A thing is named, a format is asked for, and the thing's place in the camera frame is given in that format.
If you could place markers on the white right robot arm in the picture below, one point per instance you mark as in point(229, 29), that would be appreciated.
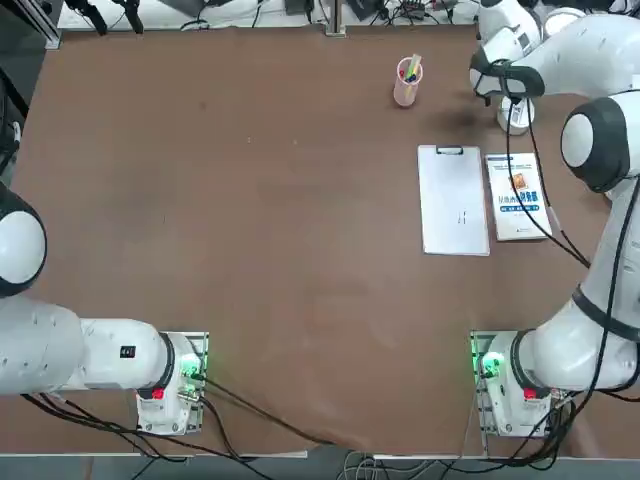
point(600, 50)

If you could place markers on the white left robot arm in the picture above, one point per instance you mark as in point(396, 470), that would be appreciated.
point(40, 345)

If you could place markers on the white clipboard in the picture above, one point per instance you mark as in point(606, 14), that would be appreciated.
point(452, 200)

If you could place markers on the pink mesh pen holder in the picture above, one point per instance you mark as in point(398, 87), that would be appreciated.
point(402, 97)

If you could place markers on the green highlighter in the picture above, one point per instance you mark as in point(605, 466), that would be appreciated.
point(411, 69)

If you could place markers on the yellow ruler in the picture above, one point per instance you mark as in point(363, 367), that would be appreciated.
point(416, 61)

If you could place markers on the white and blue book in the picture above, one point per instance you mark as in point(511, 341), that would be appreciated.
point(520, 200)

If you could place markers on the black power adapter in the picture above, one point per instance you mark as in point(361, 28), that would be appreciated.
point(367, 9)

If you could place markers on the black stand leg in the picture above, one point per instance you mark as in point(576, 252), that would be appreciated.
point(95, 17)
point(132, 17)

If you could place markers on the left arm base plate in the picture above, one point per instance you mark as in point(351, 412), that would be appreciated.
point(202, 337)

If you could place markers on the white table edge bracket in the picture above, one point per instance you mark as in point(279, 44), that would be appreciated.
point(335, 32)

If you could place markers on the camera mount post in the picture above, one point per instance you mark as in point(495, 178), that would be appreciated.
point(334, 12)

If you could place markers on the aluminium frame profile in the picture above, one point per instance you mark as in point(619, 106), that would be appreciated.
point(47, 25)

